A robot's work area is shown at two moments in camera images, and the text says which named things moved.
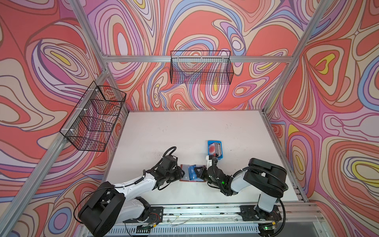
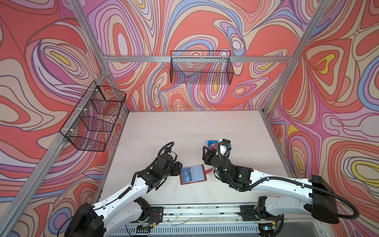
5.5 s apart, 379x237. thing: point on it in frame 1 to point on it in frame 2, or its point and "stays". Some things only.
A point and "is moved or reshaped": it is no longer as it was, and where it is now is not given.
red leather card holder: x=191 y=174 stays
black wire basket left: x=93 y=122 stays
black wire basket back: x=201 y=67 stays
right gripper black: x=201 y=168 to x=210 y=154
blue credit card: x=192 y=174 is moved or reshaped
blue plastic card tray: x=209 y=142 stays
